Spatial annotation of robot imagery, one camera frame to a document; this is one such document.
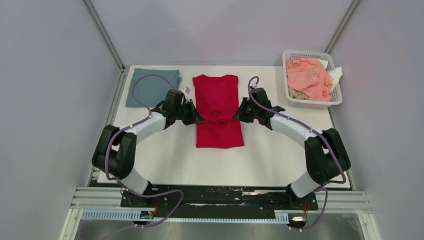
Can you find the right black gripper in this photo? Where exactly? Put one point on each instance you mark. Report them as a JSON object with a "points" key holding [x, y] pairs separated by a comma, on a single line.
{"points": [[240, 114]]}

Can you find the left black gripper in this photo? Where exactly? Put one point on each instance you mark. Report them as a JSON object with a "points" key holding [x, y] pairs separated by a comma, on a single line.
{"points": [[195, 117]]}

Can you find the red t shirt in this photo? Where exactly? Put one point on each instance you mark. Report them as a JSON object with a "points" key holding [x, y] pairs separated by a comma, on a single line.
{"points": [[217, 100]]}

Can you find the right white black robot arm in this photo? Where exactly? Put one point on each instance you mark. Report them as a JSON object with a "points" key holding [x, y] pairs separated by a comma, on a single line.
{"points": [[325, 154]]}

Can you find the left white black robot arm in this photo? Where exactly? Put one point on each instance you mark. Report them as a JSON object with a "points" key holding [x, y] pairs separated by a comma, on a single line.
{"points": [[115, 152]]}

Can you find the folded blue grey t shirt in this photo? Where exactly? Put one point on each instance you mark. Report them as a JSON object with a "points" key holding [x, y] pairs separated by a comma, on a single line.
{"points": [[150, 86]]}

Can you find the beige t shirt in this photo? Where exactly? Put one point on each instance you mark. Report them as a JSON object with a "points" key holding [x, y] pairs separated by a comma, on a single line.
{"points": [[298, 95]]}

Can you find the peach pink t shirt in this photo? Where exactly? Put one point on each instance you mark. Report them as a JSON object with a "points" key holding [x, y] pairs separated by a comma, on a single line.
{"points": [[308, 75]]}

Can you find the white plastic laundry basket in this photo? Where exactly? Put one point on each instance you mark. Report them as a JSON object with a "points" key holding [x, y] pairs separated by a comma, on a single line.
{"points": [[336, 95]]}

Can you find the white t shirt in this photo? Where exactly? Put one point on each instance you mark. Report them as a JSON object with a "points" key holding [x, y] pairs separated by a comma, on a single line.
{"points": [[335, 73]]}

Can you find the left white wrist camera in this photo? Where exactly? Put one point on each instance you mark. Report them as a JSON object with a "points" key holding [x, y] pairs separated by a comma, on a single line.
{"points": [[186, 92]]}

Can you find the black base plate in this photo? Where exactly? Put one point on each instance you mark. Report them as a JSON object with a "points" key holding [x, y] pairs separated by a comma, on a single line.
{"points": [[219, 202]]}

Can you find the white slotted cable duct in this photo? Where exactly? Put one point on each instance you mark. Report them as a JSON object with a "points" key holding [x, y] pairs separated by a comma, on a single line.
{"points": [[136, 215]]}

